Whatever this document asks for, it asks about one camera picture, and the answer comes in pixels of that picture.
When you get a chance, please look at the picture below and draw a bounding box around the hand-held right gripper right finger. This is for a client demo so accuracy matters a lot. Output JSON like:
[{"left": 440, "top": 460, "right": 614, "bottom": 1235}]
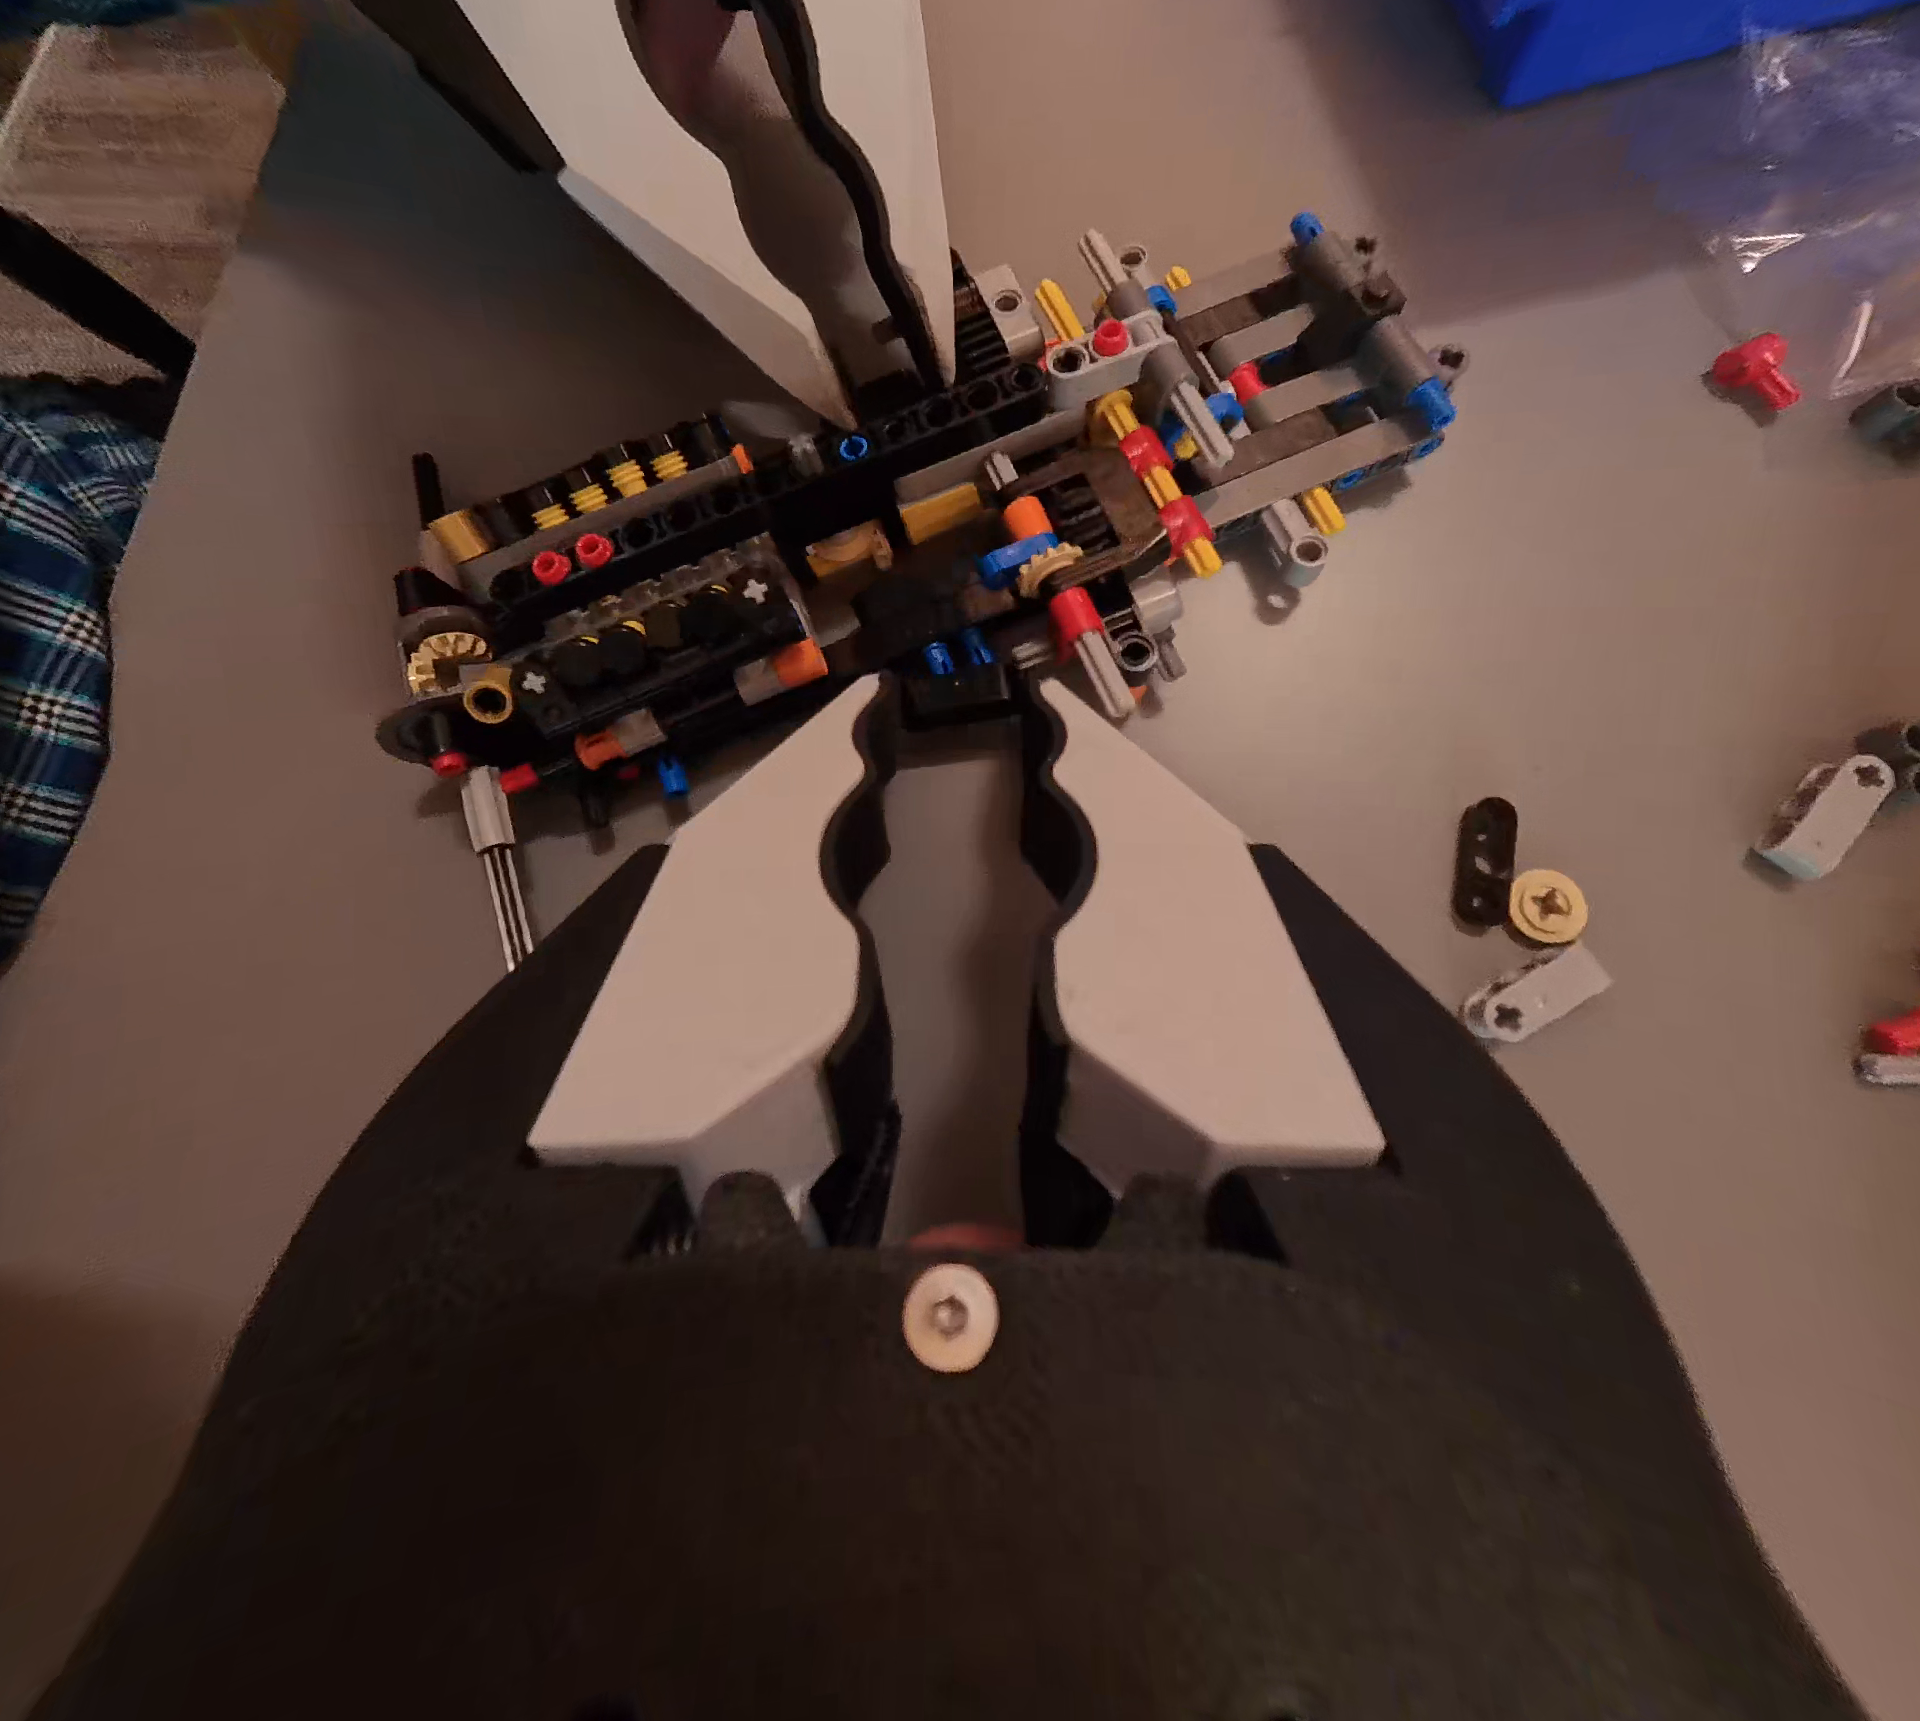
[{"left": 1017, "top": 673, "right": 1387, "bottom": 1251}]

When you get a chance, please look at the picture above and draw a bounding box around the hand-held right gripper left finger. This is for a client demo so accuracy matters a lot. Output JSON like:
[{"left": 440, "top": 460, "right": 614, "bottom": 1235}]
[{"left": 525, "top": 673, "right": 905, "bottom": 1251}]

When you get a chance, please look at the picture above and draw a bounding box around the lego car chassis assembly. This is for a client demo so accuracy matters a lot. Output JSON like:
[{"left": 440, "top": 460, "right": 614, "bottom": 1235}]
[{"left": 374, "top": 215, "right": 1469, "bottom": 972}]

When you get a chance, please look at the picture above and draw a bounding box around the black short lego liftarm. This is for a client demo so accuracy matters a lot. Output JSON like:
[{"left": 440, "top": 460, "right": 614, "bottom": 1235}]
[{"left": 1449, "top": 798, "right": 1520, "bottom": 929}]

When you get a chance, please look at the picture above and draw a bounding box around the light grey lego liftarm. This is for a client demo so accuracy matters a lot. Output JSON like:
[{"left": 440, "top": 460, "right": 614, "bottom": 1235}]
[{"left": 1462, "top": 942, "right": 1615, "bottom": 1044}]

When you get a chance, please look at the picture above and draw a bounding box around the tan round lego piece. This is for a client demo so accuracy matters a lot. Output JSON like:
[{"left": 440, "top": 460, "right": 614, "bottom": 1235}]
[{"left": 1507, "top": 867, "right": 1592, "bottom": 946}]

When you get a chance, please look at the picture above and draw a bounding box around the pale blue-grey lego liftarm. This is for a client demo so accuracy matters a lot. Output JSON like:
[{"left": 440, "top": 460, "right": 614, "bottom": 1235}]
[{"left": 1753, "top": 754, "right": 1896, "bottom": 884}]

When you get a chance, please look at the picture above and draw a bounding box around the red lego pin connector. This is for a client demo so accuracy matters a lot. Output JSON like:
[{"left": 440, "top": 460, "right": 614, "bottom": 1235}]
[{"left": 1710, "top": 333, "right": 1803, "bottom": 414}]

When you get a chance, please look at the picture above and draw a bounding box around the blue plaid clothing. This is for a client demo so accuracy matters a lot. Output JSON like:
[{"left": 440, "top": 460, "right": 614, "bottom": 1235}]
[{"left": 0, "top": 378, "right": 168, "bottom": 972}]

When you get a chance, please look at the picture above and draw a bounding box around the clear crinkled plastic bag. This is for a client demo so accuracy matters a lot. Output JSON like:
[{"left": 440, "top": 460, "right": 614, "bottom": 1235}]
[{"left": 1626, "top": 10, "right": 1920, "bottom": 394}]

